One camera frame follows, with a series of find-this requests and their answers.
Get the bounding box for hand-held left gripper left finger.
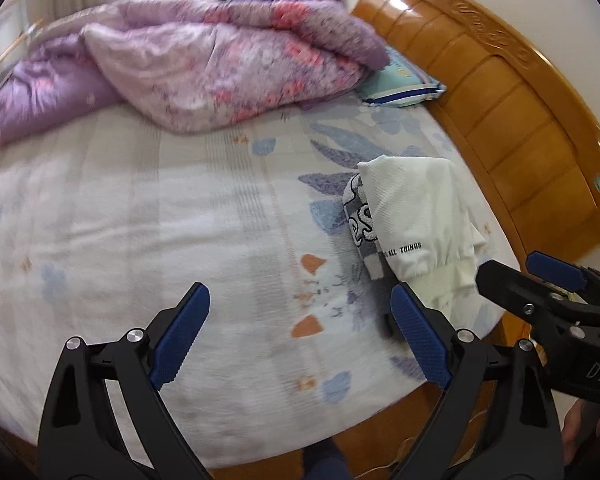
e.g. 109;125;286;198
37;282;213;480

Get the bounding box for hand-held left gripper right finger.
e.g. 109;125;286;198
390;282;566;480

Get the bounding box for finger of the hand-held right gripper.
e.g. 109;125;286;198
525;252;600;306
476;259;588;335

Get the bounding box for black white checkered garment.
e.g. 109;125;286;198
342;172;398;281

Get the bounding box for white button-up jacket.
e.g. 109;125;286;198
357;156;488;311

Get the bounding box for person's right hand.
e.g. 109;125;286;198
562;402;600;466

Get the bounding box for pale printed bed sheet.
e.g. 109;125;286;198
0;95;526;471

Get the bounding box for person's leg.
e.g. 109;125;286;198
302;441;355;480

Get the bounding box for wooden bed headboard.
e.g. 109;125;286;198
350;0;600;271

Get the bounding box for light blue striped pillow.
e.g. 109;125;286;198
355;45;447;108

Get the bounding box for purple floral quilt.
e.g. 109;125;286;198
0;0;391;151

